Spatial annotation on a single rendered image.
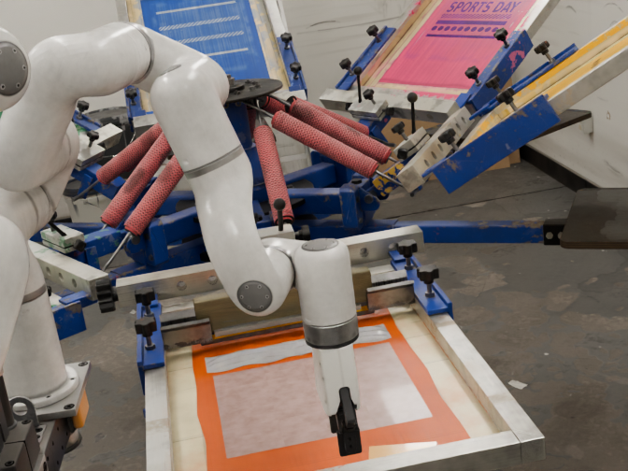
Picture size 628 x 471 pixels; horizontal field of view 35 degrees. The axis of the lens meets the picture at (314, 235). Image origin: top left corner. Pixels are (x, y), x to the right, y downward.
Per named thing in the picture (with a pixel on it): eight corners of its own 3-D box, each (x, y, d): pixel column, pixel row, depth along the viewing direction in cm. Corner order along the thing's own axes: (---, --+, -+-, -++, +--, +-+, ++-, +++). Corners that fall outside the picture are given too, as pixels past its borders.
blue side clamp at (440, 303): (455, 335, 192) (452, 302, 190) (430, 339, 191) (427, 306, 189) (414, 281, 220) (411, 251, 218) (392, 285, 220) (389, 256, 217)
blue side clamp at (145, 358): (170, 390, 185) (164, 357, 183) (143, 395, 185) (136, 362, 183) (165, 327, 214) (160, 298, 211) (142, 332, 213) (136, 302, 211)
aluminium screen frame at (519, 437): (546, 459, 146) (545, 436, 145) (152, 543, 139) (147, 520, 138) (408, 277, 220) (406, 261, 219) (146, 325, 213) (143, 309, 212)
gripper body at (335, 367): (298, 319, 140) (308, 389, 144) (310, 348, 131) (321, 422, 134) (349, 308, 141) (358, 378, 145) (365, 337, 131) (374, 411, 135)
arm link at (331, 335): (296, 306, 140) (299, 324, 140) (306, 331, 131) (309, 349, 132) (348, 296, 140) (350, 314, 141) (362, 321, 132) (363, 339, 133)
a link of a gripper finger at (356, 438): (333, 412, 137) (339, 454, 139) (337, 423, 134) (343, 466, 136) (356, 408, 137) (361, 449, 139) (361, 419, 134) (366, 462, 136)
